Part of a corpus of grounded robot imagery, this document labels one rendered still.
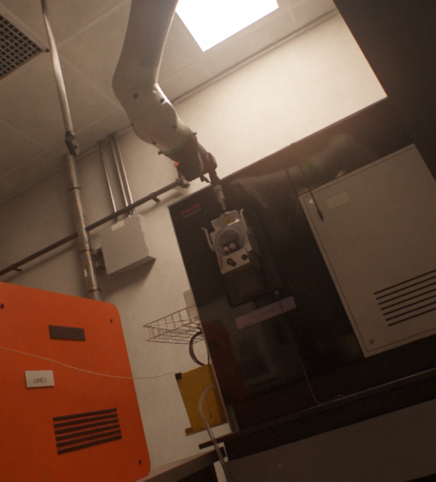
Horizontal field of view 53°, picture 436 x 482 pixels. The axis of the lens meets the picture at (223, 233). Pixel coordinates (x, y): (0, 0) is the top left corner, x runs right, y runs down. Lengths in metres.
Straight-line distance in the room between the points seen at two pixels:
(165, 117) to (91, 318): 0.51
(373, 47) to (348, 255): 0.94
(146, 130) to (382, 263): 0.67
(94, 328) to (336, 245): 0.66
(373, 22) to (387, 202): 0.95
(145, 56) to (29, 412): 0.76
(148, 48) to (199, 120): 1.95
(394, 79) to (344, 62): 2.58
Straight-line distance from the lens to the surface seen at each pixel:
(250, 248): 1.19
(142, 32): 1.05
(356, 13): 0.32
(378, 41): 0.31
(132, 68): 1.10
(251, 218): 1.32
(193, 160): 1.16
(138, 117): 1.04
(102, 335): 1.15
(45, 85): 2.90
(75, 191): 3.22
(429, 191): 1.25
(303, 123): 2.72
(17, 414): 0.90
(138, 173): 3.06
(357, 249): 1.21
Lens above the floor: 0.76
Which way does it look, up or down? 22 degrees up
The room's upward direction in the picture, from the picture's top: 18 degrees counter-clockwise
